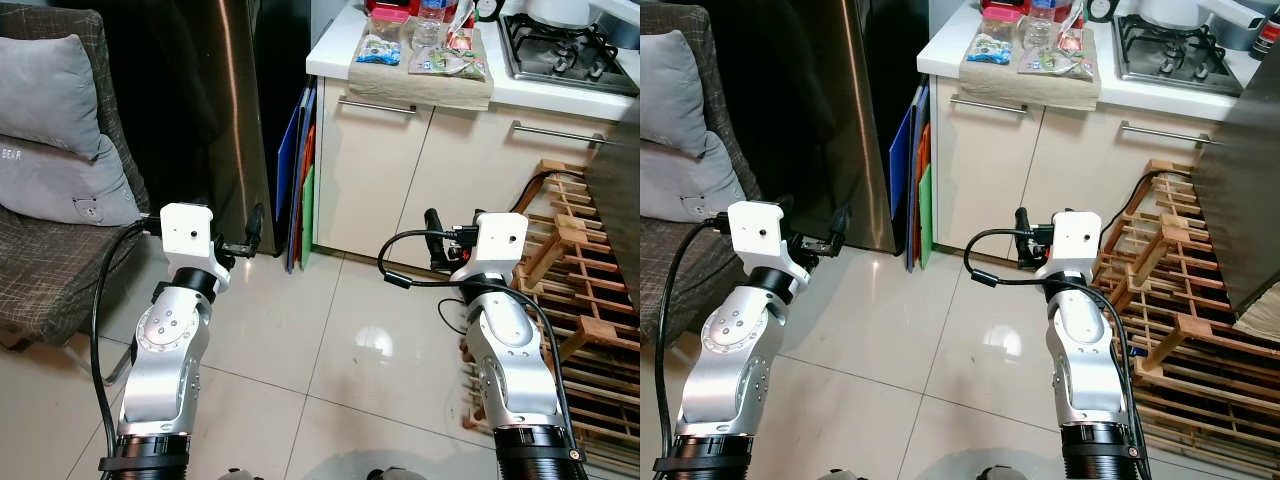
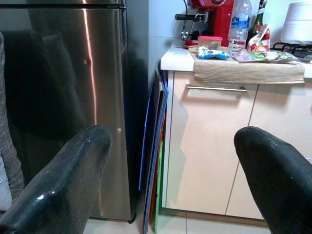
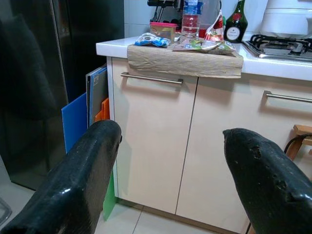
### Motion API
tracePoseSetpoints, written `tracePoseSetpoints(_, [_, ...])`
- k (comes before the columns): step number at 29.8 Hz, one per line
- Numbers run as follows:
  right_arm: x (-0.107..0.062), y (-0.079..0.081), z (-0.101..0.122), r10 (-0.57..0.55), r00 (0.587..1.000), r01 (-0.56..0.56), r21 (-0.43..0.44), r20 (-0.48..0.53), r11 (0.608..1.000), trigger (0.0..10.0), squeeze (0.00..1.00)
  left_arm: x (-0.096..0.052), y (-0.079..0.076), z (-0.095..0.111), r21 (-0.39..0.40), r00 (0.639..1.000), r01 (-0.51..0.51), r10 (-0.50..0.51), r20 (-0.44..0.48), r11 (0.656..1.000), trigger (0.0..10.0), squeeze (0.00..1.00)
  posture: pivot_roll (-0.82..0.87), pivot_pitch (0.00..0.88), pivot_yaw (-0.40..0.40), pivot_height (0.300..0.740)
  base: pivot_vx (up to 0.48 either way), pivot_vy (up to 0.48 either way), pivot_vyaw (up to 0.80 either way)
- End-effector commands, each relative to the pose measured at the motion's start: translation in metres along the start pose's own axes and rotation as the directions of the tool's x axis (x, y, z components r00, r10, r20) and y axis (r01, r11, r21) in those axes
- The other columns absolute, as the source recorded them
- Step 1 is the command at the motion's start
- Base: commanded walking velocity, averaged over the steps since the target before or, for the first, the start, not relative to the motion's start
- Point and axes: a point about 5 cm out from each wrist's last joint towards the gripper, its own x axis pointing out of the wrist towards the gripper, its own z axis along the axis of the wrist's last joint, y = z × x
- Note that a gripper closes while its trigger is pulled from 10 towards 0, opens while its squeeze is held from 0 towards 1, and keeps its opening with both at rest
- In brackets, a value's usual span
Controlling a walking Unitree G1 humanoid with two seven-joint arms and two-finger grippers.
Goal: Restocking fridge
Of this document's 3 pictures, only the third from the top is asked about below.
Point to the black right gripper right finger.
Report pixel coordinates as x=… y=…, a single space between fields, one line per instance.
x=268 y=185

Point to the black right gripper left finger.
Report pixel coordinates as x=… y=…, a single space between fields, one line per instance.
x=73 y=185

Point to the blue white snack bag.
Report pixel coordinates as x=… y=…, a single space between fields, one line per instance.
x=148 y=40

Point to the tall dark steel fridge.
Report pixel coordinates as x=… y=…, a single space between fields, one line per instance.
x=29 y=73

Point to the green plastic board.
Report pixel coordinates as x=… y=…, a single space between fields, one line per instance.
x=109 y=200

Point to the blue plastic board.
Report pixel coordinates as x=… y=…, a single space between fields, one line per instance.
x=75 y=122

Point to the wooden wine rack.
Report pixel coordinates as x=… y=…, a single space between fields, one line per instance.
x=302 y=129

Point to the orange plastic board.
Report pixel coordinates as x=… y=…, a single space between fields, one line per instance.
x=104 y=112

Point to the grey board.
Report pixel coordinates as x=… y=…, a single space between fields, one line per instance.
x=97 y=92

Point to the steel gas stove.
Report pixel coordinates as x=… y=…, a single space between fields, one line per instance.
x=275 y=47

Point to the beige cloth mat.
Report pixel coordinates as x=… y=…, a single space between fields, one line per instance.
x=182 y=63

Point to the green flat food packet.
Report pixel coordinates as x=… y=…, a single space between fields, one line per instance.
x=195 y=45

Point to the dark green liquor bottle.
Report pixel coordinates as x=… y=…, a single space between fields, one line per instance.
x=235 y=26

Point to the red white snack bag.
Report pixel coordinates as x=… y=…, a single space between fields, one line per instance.
x=215 y=31

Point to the pink lidded plastic container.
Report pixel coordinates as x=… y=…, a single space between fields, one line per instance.
x=162 y=30

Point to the clear plastic water bottle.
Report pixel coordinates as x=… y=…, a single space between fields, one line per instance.
x=191 y=22

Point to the clear plastic jug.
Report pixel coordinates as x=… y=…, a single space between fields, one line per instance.
x=209 y=12

